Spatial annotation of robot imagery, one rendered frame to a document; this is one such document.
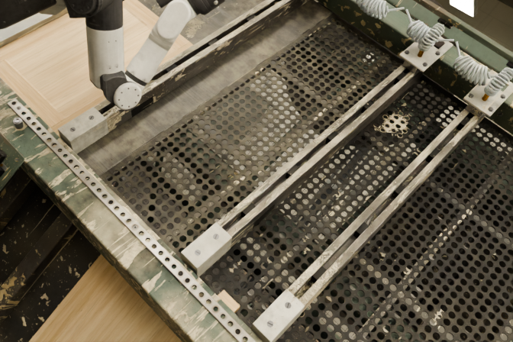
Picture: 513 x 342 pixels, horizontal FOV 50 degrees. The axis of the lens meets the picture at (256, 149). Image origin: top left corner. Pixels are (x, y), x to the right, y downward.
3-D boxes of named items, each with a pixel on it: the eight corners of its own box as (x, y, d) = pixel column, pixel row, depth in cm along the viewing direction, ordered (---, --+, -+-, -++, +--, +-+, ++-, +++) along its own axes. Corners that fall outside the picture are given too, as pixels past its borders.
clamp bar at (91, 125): (58, 139, 163) (40, 85, 143) (311, -21, 219) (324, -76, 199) (78, 159, 159) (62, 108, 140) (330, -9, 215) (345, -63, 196)
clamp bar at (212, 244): (175, 258, 145) (174, 215, 126) (419, 50, 201) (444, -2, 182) (201, 284, 142) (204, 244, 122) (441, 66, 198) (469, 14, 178)
